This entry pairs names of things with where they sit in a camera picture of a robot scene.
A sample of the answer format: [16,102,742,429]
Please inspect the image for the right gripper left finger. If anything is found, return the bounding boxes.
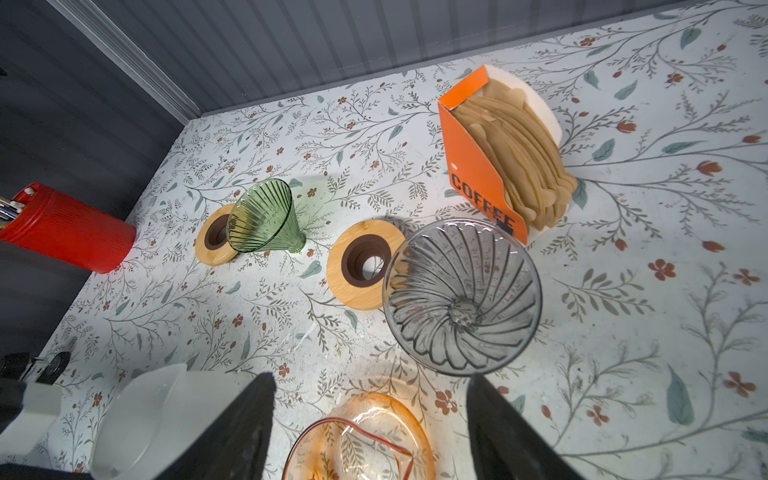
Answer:
[158,372,276,480]

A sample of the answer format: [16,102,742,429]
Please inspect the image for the white frosted mug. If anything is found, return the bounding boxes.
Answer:
[90,364,244,479]

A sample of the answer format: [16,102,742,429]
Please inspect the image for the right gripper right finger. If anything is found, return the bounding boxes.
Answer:
[466,375,581,479]

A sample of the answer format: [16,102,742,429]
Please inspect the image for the orange coffee filter box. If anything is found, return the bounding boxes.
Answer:
[438,65,562,244]

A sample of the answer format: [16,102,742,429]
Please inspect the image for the red ribbed utensil cup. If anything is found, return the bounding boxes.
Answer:
[1,182,137,274]

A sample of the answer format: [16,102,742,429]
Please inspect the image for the orange glass pitcher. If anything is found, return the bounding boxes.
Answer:
[282,393,437,479]

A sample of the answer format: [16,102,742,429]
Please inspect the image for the brown paper coffee filters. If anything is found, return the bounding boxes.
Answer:
[452,79,578,231]

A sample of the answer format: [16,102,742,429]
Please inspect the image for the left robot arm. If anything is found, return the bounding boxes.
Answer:
[1,351,71,465]

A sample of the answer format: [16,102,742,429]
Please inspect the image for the clear grey glass dripper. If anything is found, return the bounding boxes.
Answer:
[383,219,543,377]

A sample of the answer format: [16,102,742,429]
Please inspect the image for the green glass dripper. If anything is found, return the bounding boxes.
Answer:
[226,178,306,253]

